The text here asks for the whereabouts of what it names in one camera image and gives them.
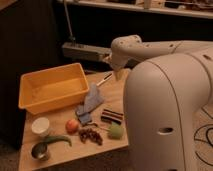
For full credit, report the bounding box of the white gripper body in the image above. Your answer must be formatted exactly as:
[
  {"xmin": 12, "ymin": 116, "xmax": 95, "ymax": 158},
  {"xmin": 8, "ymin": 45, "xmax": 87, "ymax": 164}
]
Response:
[{"xmin": 103, "ymin": 53, "xmax": 124, "ymax": 71}]

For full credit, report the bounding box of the blue grey cloth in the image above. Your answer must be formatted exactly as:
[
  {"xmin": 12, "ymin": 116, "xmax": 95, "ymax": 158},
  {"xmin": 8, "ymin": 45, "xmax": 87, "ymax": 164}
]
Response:
[{"xmin": 75, "ymin": 83, "xmax": 104, "ymax": 125}]

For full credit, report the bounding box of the grey lower shelf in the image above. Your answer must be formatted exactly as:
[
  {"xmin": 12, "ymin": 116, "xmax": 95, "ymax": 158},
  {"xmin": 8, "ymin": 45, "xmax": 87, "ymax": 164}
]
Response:
[{"xmin": 62, "ymin": 42, "xmax": 111, "ymax": 62}]

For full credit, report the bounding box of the wooden table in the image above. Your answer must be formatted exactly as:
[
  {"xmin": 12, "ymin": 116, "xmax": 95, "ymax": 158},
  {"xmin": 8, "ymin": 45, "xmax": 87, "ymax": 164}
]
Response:
[{"xmin": 18, "ymin": 69, "xmax": 130, "ymax": 171}]

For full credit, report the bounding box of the white round cup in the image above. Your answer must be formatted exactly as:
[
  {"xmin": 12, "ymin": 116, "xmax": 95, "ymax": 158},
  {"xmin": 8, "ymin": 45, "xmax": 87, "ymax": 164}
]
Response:
[{"xmin": 31, "ymin": 117, "xmax": 50, "ymax": 137}]

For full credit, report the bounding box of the orange peach fruit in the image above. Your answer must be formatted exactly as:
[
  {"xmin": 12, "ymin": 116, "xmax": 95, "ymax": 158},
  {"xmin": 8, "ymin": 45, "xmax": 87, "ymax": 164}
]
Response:
[{"xmin": 65, "ymin": 119, "xmax": 79, "ymax": 134}]

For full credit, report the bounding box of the striped dark sponge block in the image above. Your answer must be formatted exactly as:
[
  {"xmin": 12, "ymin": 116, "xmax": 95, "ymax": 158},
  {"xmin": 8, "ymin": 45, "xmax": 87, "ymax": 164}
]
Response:
[{"xmin": 101, "ymin": 109, "xmax": 124, "ymax": 124}]

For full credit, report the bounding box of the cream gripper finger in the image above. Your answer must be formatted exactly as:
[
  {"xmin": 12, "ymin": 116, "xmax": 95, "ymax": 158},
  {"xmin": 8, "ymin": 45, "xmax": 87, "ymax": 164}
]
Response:
[{"xmin": 114, "ymin": 70, "xmax": 123, "ymax": 80}]

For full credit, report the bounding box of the green chili pepper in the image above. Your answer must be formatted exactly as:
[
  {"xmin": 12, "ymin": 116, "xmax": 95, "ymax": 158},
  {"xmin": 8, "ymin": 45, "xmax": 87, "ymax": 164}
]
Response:
[{"xmin": 43, "ymin": 135, "xmax": 72, "ymax": 146}]

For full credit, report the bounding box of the grey shelf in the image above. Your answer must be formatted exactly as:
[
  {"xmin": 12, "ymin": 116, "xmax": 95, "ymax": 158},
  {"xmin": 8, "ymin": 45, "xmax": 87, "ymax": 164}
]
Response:
[
  {"xmin": 57, "ymin": 0, "xmax": 213, "ymax": 19},
  {"xmin": 62, "ymin": 42, "xmax": 111, "ymax": 62}
]

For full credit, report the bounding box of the green pear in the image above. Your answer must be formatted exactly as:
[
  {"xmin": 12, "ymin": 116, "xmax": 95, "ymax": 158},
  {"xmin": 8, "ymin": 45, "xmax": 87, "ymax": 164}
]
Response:
[{"xmin": 108, "ymin": 122, "xmax": 123, "ymax": 139}]

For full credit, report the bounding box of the upper grey shelf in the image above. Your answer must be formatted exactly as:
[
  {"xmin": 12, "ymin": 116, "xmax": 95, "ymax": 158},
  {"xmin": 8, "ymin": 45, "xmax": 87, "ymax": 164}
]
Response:
[{"xmin": 57, "ymin": 0, "xmax": 213, "ymax": 19}]

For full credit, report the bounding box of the dark grape bunch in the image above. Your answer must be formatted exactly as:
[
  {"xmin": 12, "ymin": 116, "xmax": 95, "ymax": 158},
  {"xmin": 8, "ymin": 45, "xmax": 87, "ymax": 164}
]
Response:
[{"xmin": 78, "ymin": 129, "xmax": 103, "ymax": 145}]

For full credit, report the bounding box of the metal vertical pole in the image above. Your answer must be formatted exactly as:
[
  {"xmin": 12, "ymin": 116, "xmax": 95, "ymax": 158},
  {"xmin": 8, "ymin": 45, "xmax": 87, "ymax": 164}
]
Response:
[{"xmin": 63, "ymin": 0, "xmax": 75, "ymax": 44}]

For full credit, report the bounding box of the yellow plastic tray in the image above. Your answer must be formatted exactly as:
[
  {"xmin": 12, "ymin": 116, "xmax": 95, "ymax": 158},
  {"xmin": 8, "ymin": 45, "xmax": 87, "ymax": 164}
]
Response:
[{"xmin": 18, "ymin": 63, "xmax": 89, "ymax": 114}]

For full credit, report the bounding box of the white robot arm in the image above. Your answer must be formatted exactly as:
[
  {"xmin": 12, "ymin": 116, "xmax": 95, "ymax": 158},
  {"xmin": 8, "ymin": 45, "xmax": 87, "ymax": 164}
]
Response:
[{"xmin": 108, "ymin": 35, "xmax": 213, "ymax": 171}]

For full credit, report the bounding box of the black floor cable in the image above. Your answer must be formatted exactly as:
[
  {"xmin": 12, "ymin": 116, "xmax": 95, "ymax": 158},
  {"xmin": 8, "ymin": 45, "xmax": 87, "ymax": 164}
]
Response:
[{"xmin": 193, "ymin": 106, "xmax": 213, "ymax": 168}]

